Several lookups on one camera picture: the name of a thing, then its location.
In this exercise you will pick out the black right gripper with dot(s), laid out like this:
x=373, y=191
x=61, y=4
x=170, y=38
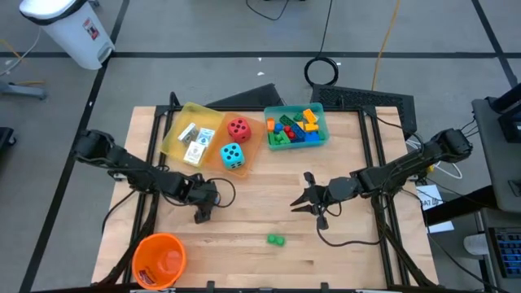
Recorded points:
x=321, y=195

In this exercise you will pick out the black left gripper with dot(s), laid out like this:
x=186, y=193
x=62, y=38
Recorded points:
x=201, y=191

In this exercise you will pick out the cream playing card box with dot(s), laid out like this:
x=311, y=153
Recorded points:
x=194, y=153

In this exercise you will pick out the lime green two-stud block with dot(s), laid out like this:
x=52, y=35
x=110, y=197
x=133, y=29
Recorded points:
x=276, y=240

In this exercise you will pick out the teal foam die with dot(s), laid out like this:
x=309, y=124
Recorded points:
x=232, y=156

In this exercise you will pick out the white blue playing card box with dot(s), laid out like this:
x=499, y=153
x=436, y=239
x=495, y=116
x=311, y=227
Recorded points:
x=205, y=136

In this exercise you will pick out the blue round-stud toy block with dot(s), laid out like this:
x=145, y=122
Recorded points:
x=312, y=137

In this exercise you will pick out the red foam die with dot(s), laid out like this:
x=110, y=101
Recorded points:
x=239, y=130

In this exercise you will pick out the long blue toy block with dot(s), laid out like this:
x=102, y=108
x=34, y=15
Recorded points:
x=299, y=132

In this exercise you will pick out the red toy block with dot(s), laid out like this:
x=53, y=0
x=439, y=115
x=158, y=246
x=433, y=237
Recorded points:
x=288, y=133

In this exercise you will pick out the yellow toy block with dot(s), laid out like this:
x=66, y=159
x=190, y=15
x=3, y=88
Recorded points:
x=310, y=116
x=312, y=127

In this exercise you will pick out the small blue toy block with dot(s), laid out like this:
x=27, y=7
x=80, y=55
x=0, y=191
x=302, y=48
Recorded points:
x=278, y=128

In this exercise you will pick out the dark green block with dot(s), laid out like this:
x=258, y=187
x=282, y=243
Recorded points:
x=285, y=120

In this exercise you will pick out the orange toy block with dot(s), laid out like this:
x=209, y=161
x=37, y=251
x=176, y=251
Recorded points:
x=270, y=124

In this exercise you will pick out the small green square block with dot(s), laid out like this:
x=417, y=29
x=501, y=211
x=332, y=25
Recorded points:
x=298, y=117

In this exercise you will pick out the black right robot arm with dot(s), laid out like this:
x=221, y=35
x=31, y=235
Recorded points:
x=407, y=163

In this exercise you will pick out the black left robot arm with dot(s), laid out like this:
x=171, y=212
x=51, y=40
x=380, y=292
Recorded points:
x=122, y=163

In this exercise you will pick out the orange translucent plastic bin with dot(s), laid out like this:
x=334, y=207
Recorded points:
x=252, y=146

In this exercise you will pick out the yellow translucent plastic bin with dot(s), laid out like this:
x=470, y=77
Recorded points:
x=203, y=118

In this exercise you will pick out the orange plastic bucket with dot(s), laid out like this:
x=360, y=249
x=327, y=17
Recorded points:
x=158, y=260

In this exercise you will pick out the teal translucent plastic bin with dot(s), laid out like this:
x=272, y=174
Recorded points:
x=285, y=110

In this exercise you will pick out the red wrapper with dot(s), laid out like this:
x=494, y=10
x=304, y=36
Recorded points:
x=146, y=277

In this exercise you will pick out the black flat panel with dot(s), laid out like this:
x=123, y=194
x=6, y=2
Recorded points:
x=256, y=97

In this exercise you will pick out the white paper sheet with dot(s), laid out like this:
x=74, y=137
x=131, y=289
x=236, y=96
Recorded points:
x=427, y=201

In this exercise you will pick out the black desk crossbar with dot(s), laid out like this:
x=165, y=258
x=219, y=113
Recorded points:
x=460, y=203

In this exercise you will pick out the grey rounded device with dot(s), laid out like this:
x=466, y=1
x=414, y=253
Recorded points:
x=474, y=244

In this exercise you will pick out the grey desk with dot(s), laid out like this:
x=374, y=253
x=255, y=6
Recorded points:
x=496, y=163

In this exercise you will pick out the black equipment base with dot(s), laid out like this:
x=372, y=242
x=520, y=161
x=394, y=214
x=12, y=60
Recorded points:
x=6, y=140

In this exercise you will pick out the grey stand foot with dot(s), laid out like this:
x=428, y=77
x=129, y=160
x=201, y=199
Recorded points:
x=24, y=90

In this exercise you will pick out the white trash can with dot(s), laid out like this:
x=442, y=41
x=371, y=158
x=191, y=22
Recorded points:
x=69, y=32

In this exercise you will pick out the blue-lit keyboard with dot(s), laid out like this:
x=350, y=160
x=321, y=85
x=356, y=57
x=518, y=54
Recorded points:
x=509, y=252

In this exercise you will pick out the black desk monitor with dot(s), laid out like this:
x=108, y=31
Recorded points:
x=510, y=122

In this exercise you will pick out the black metal table frame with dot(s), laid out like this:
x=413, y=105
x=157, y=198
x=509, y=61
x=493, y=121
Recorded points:
x=163, y=109

